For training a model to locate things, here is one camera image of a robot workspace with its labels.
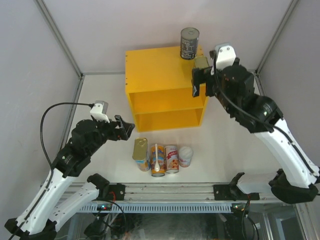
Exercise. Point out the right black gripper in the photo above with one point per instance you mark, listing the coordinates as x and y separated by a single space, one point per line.
201 76

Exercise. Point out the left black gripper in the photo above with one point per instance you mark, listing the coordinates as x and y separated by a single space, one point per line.
125 129

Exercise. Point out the gold rectangular tin blue label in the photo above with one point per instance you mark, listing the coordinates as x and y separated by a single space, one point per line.
201 62

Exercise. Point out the black cylindrical can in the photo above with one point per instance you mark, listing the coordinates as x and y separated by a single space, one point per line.
189 38

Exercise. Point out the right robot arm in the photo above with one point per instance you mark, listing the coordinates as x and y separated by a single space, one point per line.
295 181

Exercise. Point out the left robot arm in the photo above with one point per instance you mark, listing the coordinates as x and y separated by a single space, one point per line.
43 218

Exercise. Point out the yellow wooden shelf cabinet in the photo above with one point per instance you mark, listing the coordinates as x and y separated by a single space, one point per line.
158 86

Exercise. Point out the orange can with spoon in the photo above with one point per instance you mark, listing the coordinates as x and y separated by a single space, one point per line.
162 163

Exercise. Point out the red white labelled can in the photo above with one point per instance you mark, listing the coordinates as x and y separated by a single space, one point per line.
171 159

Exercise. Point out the white lidded pink can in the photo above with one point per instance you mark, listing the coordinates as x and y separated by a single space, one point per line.
185 154

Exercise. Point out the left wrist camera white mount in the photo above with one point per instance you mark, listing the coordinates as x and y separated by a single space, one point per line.
99 111

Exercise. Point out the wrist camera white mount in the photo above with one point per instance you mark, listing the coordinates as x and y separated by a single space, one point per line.
99 111
223 56

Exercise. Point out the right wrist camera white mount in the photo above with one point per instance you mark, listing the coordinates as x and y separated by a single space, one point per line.
223 56

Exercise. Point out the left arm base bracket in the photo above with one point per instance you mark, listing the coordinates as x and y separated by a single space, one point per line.
113 192

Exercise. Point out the aluminium mounting rail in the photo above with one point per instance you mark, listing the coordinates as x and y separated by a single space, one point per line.
170 192

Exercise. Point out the grey slotted cable duct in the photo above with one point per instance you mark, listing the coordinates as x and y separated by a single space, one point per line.
157 208

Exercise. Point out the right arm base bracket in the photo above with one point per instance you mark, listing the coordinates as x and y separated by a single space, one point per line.
227 192

